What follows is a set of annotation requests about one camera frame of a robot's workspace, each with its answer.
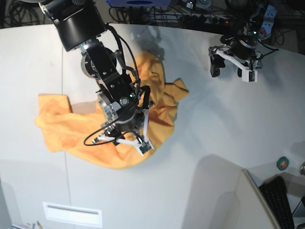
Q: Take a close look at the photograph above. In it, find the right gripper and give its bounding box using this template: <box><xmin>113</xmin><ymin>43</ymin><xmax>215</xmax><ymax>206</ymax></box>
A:
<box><xmin>100</xmin><ymin>111</ymin><xmax>145</xmax><ymax>143</ymax></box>

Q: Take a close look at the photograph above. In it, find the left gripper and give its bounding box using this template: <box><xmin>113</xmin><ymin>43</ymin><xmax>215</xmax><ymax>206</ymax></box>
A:
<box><xmin>210</xmin><ymin>38</ymin><xmax>261</xmax><ymax>77</ymax></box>

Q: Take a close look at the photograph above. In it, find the orange t-shirt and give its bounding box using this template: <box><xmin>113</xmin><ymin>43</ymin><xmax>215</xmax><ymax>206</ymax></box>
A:
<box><xmin>34</xmin><ymin>50</ymin><xmax>190</xmax><ymax>170</ymax></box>

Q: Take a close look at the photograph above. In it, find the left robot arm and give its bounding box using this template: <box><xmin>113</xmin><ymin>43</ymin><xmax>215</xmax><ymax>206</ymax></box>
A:
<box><xmin>209</xmin><ymin>0</ymin><xmax>277</xmax><ymax>82</ymax></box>

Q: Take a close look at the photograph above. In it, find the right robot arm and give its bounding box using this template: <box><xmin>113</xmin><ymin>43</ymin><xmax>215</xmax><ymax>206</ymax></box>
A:
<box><xmin>39</xmin><ymin>0</ymin><xmax>144</xmax><ymax>138</ymax></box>

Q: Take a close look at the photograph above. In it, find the green tape roll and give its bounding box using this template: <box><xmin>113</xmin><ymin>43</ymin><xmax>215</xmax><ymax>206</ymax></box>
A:
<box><xmin>276</xmin><ymin>156</ymin><xmax>289</xmax><ymax>171</ymax></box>

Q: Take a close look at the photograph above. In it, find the white table slot plate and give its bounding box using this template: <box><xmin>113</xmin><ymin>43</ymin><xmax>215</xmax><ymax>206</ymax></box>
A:
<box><xmin>42</xmin><ymin>202</ymin><xmax>102</xmax><ymax>228</ymax></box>

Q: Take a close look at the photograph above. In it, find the white partition panel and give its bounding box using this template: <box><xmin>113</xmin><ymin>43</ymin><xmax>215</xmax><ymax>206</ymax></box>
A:
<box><xmin>182</xmin><ymin>155</ymin><xmax>280</xmax><ymax>229</ymax></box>

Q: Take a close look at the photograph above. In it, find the black keyboard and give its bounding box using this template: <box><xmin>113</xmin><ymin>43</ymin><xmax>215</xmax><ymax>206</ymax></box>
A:
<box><xmin>259</xmin><ymin>176</ymin><xmax>295</xmax><ymax>229</ymax></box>

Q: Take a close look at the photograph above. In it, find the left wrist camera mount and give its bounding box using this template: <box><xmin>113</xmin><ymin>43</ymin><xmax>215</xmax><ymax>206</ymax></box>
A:
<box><xmin>208</xmin><ymin>45</ymin><xmax>263</xmax><ymax>83</ymax></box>

